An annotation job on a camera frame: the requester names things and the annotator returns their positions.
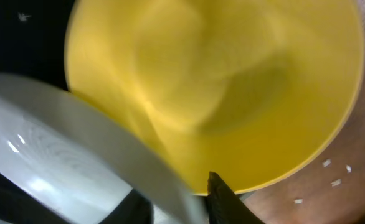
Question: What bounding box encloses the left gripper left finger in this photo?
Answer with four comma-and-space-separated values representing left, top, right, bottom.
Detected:
0, 174, 153, 223

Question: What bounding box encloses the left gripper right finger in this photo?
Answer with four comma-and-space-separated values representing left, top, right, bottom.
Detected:
206, 172, 263, 224

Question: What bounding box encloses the grey round plate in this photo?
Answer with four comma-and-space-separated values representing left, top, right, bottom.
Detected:
0, 73, 206, 223

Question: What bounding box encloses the yellow bowl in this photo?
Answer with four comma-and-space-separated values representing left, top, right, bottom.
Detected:
65, 0, 365, 195

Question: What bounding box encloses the round black tray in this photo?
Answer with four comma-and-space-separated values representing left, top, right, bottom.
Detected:
0, 0, 75, 90

